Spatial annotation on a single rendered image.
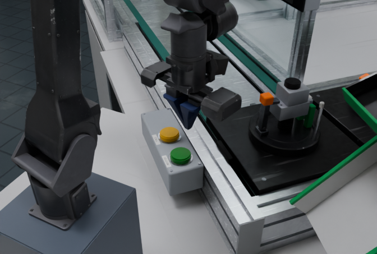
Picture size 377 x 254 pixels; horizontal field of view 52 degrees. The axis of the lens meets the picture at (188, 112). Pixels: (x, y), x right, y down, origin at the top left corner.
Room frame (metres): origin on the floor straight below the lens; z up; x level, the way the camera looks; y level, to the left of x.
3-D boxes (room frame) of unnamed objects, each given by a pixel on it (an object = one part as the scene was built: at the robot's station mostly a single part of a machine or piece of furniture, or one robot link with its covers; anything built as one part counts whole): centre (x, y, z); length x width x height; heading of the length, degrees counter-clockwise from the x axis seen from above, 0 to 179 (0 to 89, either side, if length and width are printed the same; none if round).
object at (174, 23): (0.57, 0.00, 1.22); 0.09 x 0.06 x 0.07; 142
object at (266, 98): (0.61, -0.15, 1.04); 0.04 x 0.02 x 0.08; 110
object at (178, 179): (0.63, 0.04, 0.93); 0.21 x 0.07 x 0.06; 20
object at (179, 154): (0.56, 0.01, 0.96); 0.04 x 0.04 x 0.02
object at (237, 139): (0.62, -0.19, 0.96); 0.24 x 0.24 x 0.02; 20
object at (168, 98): (0.58, 0.01, 1.06); 0.06 x 0.04 x 0.07; 137
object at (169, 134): (0.63, 0.04, 0.96); 0.04 x 0.04 x 0.02
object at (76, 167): (0.36, 0.17, 1.15); 0.09 x 0.07 x 0.06; 52
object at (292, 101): (0.63, -0.20, 1.06); 0.08 x 0.04 x 0.07; 110
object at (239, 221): (0.83, 0.05, 0.91); 0.89 x 0.06 x 0.11; 20
